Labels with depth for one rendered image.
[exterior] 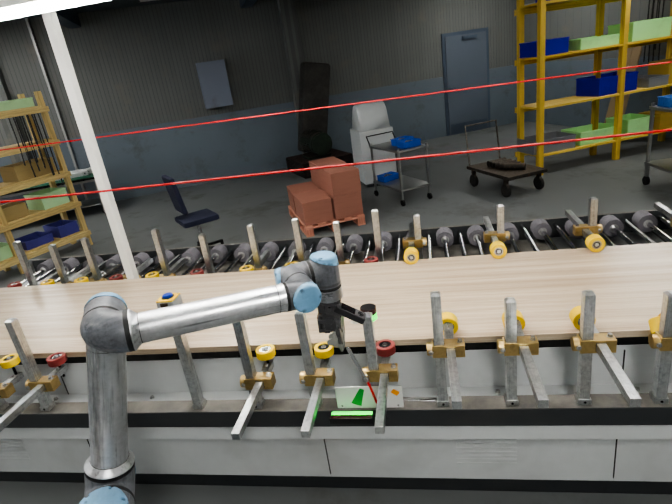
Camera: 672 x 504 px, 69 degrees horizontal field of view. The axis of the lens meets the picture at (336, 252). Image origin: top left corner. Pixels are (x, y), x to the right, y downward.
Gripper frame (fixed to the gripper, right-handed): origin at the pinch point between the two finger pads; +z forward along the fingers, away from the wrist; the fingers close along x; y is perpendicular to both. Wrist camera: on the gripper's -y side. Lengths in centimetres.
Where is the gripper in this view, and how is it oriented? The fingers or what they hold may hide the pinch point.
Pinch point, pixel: (343, 347)
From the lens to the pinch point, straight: 179.8
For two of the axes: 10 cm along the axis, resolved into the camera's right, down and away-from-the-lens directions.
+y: -9.8, 0.7, 1.9
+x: -1.5, 3.8, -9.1
